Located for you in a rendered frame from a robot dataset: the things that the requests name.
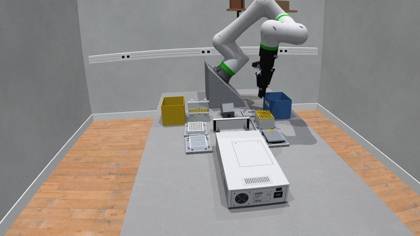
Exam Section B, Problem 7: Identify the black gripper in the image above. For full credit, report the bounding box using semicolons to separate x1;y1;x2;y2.
255;57;275;98

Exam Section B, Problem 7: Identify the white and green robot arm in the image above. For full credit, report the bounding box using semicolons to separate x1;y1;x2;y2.
212;0;308;84

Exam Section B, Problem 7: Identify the blue bin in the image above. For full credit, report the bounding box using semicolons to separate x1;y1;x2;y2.
263;92;292;120

